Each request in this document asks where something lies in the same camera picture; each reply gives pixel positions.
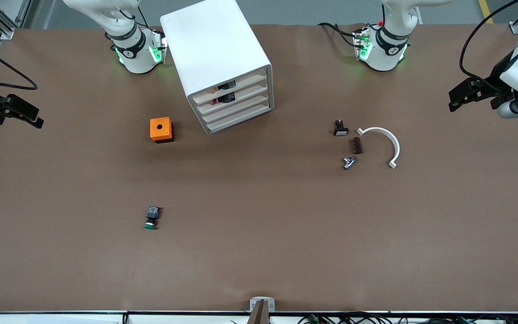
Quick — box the green push button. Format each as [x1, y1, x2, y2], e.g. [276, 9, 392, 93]
[144, 206, 161, 230]

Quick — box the orange button box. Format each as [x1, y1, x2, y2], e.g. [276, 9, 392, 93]
[150, 117, 174, 144]

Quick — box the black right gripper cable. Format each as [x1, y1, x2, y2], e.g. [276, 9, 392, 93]
[0, 36, 39, 91]

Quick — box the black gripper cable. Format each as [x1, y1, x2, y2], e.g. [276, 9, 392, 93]
[459, 0, 518, 82]
[0, 36, 39, 91]

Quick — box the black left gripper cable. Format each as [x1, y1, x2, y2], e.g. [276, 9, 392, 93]
[459, 0, 518, 82]

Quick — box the white curved bracket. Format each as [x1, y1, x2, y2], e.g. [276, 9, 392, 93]
[357, 127, 401, 170]

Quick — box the black arm base cable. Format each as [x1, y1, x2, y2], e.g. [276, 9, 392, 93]
[317, 22, 359, 48]

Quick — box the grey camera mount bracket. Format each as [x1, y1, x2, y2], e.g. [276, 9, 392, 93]
[246, 297, 276, 324]

